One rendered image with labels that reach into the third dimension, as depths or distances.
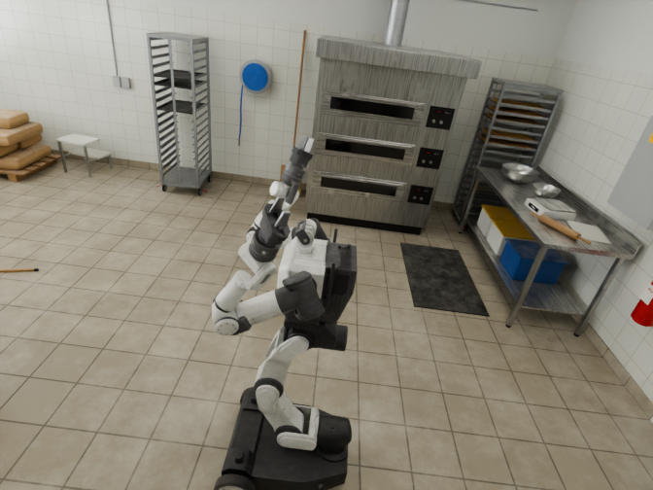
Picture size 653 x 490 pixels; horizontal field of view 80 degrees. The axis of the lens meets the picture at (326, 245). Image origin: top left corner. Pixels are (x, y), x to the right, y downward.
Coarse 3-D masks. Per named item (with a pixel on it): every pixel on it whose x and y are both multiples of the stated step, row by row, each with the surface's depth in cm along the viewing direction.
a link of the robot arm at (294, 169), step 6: (294, 150) 165; (300, 150) 165; (294, 156) 167; (300, 156) 166; (306, 156) 169; (312, 156) 173; (294, 162) 167; (300, 162) 168; (306, 162) 172; (288, 168) 169; (294, 168) 168; (300, 168) 170; (288, 174) 169; (294, 174) 168; (300, 174) 170
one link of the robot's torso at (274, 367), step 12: (276, 336) 184; (300, 336) 168; (276, 348) 172; (288, 348) 169; (300, 348) 169; (264, 360) 188; (276, 360) 175; (288, 360) 174; (264, 372) 183; (276, 372) 182; (264, 384) 183; (276, 384) 184
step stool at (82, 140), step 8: (64, 136) 508; (72, 136) 511; (80, 136) 515; (88, 136) 519; (80, 144) 494; (88, 144) 501; (72, 152) 523; (80, 152) 527; (88, 152) 531; (96, 152) 534; (104, 152) 538; (64, 160) 514; (88, 160) 507; (64, 168) 518; (88, 168) 510; (112, 168) 550; (88, 176) 516
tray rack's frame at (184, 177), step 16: (160, 32) 441; (192, 48) 418; (192, 64) 425; (192, 80) 433; (192, 96) 442; (176, 128) 461; (176, 144) 470; (160, 176) 489; (176, 176) 516; (192, 176) 523; (208, 176) 536
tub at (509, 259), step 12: (516, 240) 392; (504, 252) 394; (516, 252) 370; (528, 252) 373; (552, 252) 379; (504, 264) 391; (516, 264) 369; (528, 264) 366; (540, 264) 366; (552, 264) 365; (564, 264) 366; (516, 276) 373; (540, 276) 372; (552, 276) 372
